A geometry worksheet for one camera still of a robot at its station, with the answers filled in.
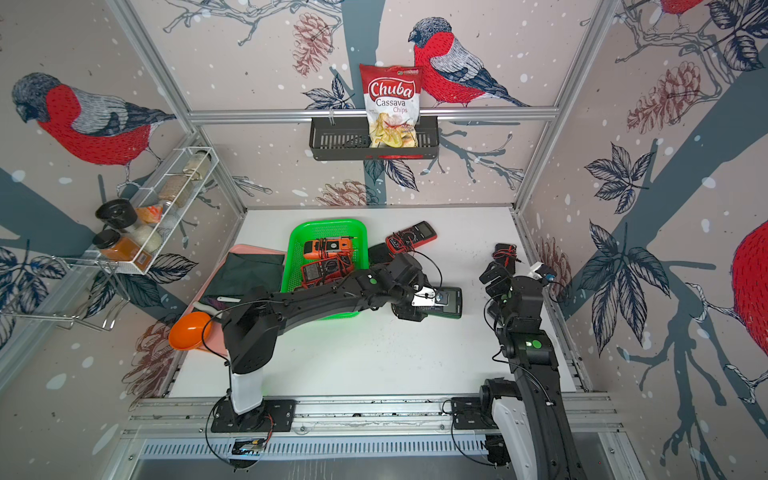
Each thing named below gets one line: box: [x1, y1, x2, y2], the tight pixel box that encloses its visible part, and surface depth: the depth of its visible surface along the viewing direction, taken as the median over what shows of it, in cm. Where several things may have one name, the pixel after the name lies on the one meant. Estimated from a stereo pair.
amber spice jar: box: [92, 229, 153, 272], surface depth 63 cm
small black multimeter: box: [492, 243, 517, 273], surface depth 103 cm
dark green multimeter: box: [416, 286, 463, 319], surface depth 81 cm
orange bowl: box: [168, 311, 213, 350], surface depth 87 cm
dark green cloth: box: [200, 252, 285, 298], surface depth 102 cm
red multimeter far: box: [385, 220, 438, 256], surface depth 109 cm
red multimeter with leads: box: [301, 252, 354, 289], surface depth 97 cm
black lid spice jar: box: [95, 199, 138, 229], surface depth 63 cm
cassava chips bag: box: [359, 64, 424, 149], surface depth 85 cm
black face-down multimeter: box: [368, 243, 393, 267], surface depth 105 cm
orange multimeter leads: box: [303, 236, 355, 259], surface depth 106 cm
